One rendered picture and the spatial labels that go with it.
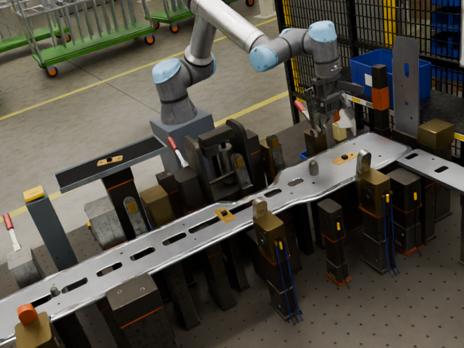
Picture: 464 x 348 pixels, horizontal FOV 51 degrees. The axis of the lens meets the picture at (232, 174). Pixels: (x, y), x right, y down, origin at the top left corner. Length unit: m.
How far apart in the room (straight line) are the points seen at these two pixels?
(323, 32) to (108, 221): 0.84
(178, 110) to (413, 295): 1.08
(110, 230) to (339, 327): 0.74
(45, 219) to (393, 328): 1.11
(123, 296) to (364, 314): 0.71
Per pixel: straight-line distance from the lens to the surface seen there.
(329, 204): 1.48
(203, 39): 1.89
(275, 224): 1.34
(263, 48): 1.44
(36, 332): 1.27
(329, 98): 1.52
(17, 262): 1.54
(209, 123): 1.99
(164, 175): 1.60
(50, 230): 1.69
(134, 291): 1.29
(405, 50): 1.71
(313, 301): 1.59
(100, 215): 1.49
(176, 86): 1.93
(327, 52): 1.48
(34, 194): 1.64
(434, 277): 1.66
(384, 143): 1.76
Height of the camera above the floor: 1.83
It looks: 29 degrees down
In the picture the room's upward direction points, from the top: 13 degrees counter-clockwise
